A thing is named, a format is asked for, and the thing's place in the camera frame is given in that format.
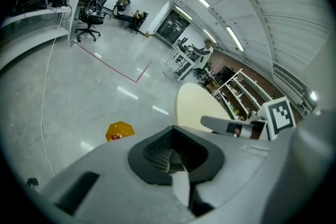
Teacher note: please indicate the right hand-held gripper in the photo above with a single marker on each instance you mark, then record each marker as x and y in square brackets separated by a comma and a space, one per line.
[279, 116]

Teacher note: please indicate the red trash packet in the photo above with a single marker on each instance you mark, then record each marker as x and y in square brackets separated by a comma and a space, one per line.
[116, 136]

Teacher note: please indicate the cream round table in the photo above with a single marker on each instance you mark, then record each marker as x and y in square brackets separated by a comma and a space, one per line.
[195, 105]

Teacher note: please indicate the white open shelf rack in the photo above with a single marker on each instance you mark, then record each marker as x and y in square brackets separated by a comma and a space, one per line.
[240, 91]

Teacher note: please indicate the white work desk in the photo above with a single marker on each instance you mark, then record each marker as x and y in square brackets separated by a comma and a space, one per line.
[181, 60]

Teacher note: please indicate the black double door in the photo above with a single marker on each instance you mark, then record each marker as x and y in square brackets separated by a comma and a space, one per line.
[172, 26]

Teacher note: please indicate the red floor tape line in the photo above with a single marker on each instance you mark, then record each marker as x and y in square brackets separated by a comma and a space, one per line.
[115, 69]

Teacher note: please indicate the black office chair with clutter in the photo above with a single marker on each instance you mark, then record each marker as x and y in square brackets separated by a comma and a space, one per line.
[90, 14]

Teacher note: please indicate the small black floor object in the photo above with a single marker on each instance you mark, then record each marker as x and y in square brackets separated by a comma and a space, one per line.
[32, 181]

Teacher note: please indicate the white shelving unit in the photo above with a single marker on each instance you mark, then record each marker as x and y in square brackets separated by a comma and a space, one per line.
[39, 34]

